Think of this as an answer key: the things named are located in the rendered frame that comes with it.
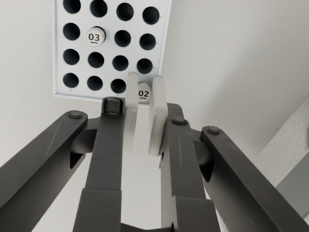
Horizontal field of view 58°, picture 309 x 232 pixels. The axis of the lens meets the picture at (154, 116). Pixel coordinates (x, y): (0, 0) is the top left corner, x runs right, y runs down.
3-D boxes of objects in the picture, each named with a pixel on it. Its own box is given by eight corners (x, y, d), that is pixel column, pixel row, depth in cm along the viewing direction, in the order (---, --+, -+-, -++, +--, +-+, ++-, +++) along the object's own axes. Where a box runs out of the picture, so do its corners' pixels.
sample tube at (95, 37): (109, 37, 24) (102, 48, 20) (95, 35, 24) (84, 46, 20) (111, 22, 24) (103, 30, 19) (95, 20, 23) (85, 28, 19)
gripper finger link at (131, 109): (131, 154, 16) (118, 153, 16) (133, 107, 23) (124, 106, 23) (138, 108, 15) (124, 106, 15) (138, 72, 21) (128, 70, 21)
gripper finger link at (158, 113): (155, 110, 15) (168, 112, 15) (153, 73, 22) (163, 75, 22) (147, 156, 16) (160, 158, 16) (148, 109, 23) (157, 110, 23)
